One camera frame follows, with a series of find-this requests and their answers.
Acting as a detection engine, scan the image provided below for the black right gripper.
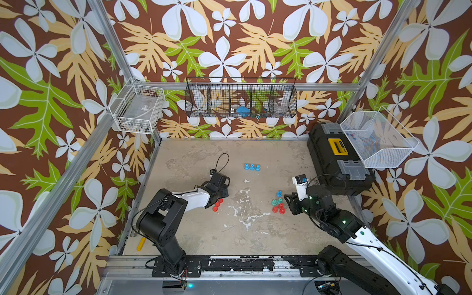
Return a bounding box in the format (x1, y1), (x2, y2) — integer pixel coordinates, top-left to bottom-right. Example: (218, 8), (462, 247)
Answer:
(281, 191), (325, 226)

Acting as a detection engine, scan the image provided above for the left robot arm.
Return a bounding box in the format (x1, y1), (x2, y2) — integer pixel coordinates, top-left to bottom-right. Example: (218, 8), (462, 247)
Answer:
(132, 169), (231, 275)

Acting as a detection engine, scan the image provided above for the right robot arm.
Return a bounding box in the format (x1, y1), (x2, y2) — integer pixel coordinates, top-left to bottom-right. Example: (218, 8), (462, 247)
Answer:
(284, 175), (454, 295)

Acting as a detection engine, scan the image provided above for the black toolbox yellow latch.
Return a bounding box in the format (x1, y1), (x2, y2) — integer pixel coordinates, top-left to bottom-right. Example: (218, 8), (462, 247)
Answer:
(307, 122), (375, 195)

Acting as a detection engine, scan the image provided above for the blue object in basket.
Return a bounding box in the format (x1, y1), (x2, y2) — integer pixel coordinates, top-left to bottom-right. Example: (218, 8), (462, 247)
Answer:
(236, 106), (251, 118)

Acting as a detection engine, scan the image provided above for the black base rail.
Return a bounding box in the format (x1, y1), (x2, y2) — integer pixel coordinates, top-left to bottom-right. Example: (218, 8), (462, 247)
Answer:
(146, 255), (334, 279)

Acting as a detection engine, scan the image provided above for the white wire basket right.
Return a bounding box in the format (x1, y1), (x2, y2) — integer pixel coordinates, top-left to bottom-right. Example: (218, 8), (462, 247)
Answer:
(340, 107), (420, 170)

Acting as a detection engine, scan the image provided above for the white wire basket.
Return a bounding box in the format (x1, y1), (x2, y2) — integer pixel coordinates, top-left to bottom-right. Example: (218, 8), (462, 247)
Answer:
(111, 79), (166, 135)
(340, 107), (420, 170)

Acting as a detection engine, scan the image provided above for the yellow handled screwdriver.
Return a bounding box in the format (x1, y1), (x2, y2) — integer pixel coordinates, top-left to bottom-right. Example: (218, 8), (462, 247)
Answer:
(136, 237), (146, 251)

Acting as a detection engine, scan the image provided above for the black wire basket back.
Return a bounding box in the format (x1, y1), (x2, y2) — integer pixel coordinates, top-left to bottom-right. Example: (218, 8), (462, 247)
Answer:
(183, 77), (298, 119)

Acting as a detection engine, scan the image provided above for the white wire basket left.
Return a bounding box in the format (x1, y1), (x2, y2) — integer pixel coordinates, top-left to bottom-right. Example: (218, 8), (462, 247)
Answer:
(111, 79), (166, 135)

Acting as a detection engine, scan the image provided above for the aluminium frame post back right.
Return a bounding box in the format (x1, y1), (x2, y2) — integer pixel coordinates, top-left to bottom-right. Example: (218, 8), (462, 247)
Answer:
(337, 0), (420, 124)

